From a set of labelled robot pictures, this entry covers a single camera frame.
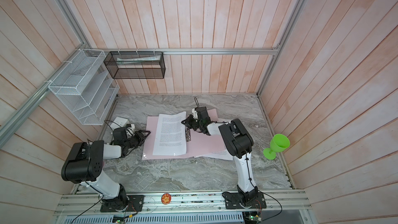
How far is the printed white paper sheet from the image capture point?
0.90 m

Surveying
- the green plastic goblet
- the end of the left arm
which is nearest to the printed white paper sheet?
the end of the left arm

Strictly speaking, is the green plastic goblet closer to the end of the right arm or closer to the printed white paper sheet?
the end of the right arm

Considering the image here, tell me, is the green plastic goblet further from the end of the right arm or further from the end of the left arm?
the end of the left arm

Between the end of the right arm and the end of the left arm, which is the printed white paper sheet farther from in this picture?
the end of the left arm

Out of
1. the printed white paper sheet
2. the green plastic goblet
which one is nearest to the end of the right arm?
the printed white paper sheet

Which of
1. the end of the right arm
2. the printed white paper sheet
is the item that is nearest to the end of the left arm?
the printed white paper sheet

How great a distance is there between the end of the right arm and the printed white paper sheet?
0.12 ft

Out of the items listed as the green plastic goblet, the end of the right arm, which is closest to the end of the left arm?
the end of the right arm

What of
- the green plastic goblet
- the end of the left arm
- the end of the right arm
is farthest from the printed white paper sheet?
the green plastic goblet

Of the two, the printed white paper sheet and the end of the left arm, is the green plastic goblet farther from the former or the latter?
the end of the left arm

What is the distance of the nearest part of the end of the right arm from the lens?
82 cm
